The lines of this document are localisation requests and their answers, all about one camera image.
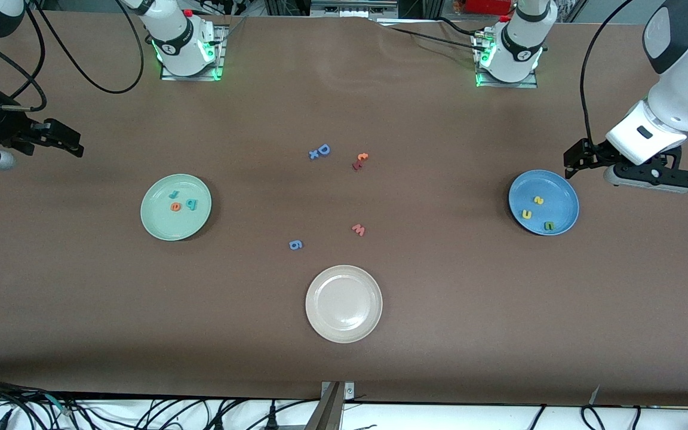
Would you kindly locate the aluminium frame rack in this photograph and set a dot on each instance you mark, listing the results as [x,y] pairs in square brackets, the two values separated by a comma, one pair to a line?
[353,7]

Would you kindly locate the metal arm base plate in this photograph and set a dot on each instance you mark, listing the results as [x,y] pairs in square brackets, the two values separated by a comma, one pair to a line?
[526,84]
[220,57]

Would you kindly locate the blue foam letter g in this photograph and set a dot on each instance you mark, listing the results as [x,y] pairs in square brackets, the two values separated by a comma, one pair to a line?
[292,245]

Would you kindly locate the pink foam letter w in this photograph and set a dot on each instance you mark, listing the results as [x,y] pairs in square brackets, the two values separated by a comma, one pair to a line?
[358,229]

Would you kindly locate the beige plate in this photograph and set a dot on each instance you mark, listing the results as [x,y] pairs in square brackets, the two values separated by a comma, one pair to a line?
[344,304]

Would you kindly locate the small grey tape strip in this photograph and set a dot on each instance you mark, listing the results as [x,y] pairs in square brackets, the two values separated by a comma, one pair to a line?
[594,395]

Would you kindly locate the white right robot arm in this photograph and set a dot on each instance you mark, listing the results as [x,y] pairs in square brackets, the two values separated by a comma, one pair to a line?
[180,42]

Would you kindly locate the teal foam letter d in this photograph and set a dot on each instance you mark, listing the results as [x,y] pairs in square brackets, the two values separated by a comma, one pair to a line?
[188,205]

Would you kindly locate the grey metal beam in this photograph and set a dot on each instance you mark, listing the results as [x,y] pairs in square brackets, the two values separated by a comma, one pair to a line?
[326,415]

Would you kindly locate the blue foam letter D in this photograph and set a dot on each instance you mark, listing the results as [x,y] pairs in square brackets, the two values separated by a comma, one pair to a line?
[320,150]

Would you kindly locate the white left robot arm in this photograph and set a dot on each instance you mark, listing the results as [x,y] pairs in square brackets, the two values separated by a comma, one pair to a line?
[678,89]

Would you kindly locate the blue plate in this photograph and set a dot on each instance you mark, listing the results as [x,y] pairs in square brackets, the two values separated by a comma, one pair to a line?
[559,200]

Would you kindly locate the brown table mat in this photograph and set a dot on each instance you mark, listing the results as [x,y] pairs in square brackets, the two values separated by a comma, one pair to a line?
[499,334]

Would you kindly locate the metal clamp bracket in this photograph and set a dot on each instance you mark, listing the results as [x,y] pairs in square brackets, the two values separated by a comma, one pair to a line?
[349,391]

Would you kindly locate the red box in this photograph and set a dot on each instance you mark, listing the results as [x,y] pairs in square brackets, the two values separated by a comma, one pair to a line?
[481,6]

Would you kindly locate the mint green plate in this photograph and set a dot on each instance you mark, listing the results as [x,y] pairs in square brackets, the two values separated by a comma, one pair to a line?
[165,224]

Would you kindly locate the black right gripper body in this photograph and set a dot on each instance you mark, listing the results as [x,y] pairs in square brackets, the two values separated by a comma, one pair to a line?
[2,128]

